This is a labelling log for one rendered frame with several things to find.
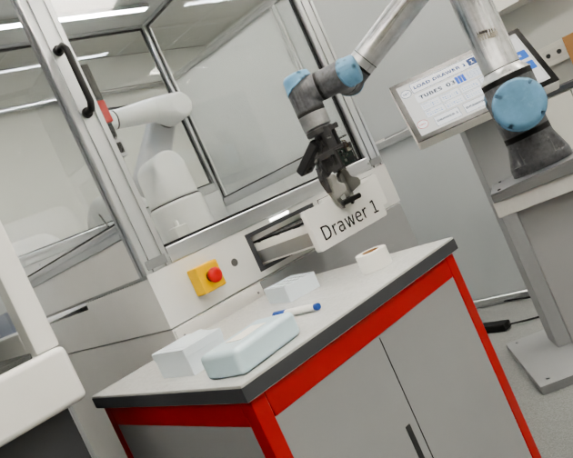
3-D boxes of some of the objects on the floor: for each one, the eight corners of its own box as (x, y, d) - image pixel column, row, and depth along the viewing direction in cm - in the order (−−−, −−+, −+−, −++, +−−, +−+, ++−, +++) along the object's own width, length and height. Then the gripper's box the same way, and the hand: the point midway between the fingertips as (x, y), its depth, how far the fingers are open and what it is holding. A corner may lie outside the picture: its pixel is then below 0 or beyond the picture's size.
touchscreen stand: (675, 346, 201) (555, 61, 196) (544, 394, 208) (424, 121, 203) (613, 310, 250) (516, 82, 245) (508, 350, 257) (411, 129, 252)
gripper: (317, 126, 150) (353, 205, 151) (345, 117, 157) (378, 193, 158) (296, 139, 156) (329, 214, 157) (323, 129, 163) (355, 202, 164)
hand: (344, 202), depth 160 cm, fingers closed on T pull, 3 cm apart
